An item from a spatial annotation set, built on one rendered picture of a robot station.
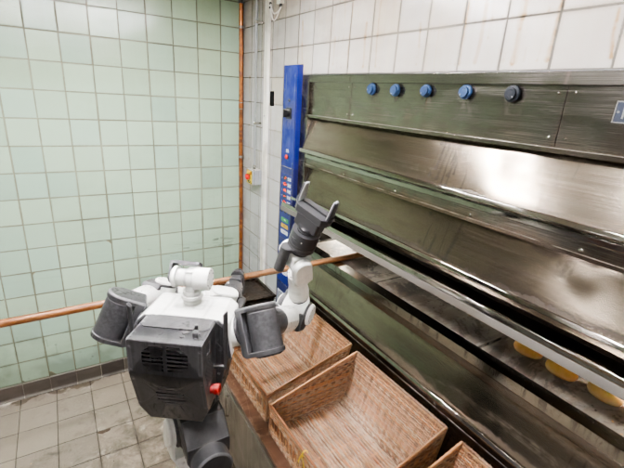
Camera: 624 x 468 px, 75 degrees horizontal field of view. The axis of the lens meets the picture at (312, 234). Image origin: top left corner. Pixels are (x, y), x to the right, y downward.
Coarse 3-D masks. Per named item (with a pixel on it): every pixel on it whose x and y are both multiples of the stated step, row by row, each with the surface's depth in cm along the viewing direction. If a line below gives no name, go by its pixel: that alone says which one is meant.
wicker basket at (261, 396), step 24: (288, 336) 244; (312, 336) 225; (336, 336) 209; (240, 360) 202; (264, 360) 226; (288, 360) 227; (312, 360) 223; (336, 360) 198; (240, 384) 206; (264, 384) 207; (288, 384) 185; (264, 408) 185
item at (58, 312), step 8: (336, 256) 212; (344, 256) 214; (352, 256) 217; (360, 256) 220; (312, 264) 204; (320, 264) 207; (256, 272) 189; (264, 272) 191; (272, 272) 193; (280, 272) 196; (216, 280) 180; (224, 280) 181; (88, 304) 155; (96, 304) 156; (40, 312) 147; (48, 312) 148; (56, 312) 149; (64, 312) 150; (72, 312) 152; (0, 320) 141; (8, 320) 142; (16, 320) 143; (24, 320) 144; (32, 320) 146
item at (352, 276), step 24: (336, 264) 211; (360, 288) 193; (408, 312) 167; (432, 336) 157; (456, 336) 152; (480, 360) 139; (504, 384) 132; (528, 384) 128; (552, 408) 119; (576, 408) 119; (576, 432) 114; (600, 432) 110
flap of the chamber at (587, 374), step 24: (360, 240) 179; (384, 264) 153; (408, 264) 158; (432, 288) 135; (456, 288) 140; (480, 312) 120; (504, 312) 126; (552, 336) 114; (552, 360) 102; (600, 360) 104; (600, 384) 94
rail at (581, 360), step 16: (352, 240) 170; (384, 256) 154; (416, 272) 141; (448, 288) 130; (480, 304) 120; (512, 320) 112; (528, 336) 108; (544, 336) 106; (560, 352) 101; (592, 368) 95
